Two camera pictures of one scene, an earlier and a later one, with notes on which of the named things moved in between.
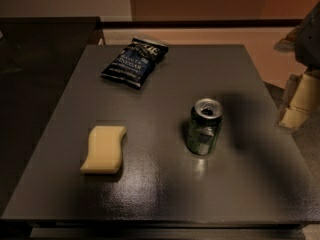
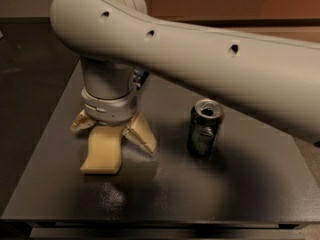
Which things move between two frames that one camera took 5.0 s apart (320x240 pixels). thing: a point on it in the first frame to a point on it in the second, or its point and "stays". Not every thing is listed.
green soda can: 204,123 stays
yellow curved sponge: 105,150 stays
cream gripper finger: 305,99 to 115,110
